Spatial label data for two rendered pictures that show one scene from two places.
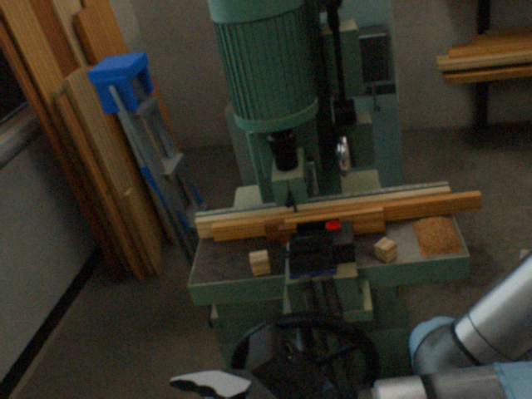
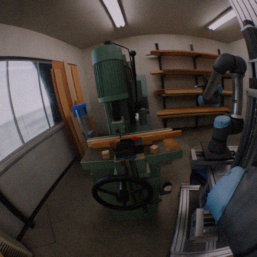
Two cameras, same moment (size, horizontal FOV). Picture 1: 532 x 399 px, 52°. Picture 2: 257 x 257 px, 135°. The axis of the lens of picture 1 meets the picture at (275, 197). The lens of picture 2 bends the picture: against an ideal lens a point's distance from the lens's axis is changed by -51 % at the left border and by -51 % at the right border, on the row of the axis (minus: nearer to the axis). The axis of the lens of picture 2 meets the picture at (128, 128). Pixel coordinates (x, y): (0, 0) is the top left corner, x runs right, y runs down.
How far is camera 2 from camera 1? 0.58 m
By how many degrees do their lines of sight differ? 12
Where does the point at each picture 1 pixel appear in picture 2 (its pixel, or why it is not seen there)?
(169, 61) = (96, 114)
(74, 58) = not seen: hidden behind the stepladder
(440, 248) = (173, 147)
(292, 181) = (118, 124)
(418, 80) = (152, 119)
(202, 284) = (85, 162)
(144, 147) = (82, 126)
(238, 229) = (100, 144)
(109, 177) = (78, 137)
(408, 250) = (162, 149)
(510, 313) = not seen: outside the picture
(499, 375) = not seen: outside the picture
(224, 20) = (95, 62)
